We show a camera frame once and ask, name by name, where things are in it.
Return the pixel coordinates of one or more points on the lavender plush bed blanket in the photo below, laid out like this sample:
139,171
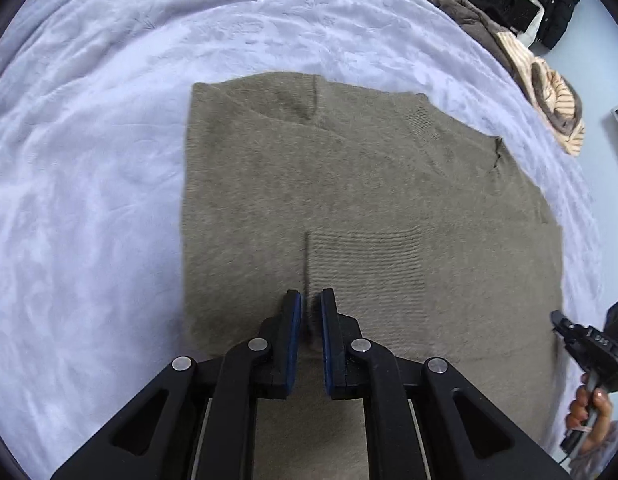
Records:
93,106

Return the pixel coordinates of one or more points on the brown and striped clothes pile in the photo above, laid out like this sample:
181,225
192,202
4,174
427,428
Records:
552,95

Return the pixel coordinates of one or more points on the olive green knit sweater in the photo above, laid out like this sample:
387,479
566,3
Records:
429,233

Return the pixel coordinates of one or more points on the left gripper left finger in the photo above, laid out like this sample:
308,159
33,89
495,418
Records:
197,420

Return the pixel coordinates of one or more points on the black garment on floor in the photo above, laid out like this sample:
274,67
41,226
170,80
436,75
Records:
534,22

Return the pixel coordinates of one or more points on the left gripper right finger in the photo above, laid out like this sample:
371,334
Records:
423,420

